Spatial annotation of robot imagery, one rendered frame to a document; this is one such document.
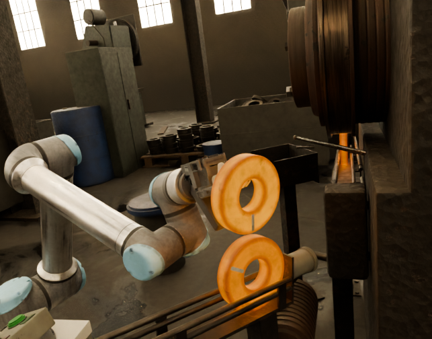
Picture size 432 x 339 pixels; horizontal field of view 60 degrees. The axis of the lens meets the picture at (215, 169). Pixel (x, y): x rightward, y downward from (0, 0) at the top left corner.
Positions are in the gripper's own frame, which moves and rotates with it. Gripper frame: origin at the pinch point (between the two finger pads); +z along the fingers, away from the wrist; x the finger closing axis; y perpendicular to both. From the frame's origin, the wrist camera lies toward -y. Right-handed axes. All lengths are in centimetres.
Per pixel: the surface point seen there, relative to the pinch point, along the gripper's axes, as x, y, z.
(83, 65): 101, 149, -360
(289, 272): 7.5, -21.4, -3.6
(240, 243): -2.4, -11.2, -3.6
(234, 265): -5.2, -14.6, -3.6
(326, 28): 31.4, 28.0, 4.2
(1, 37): 16, 157, -292
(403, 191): 17.9, -8.3, 20.0
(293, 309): 13.9, -34.5, -13.5
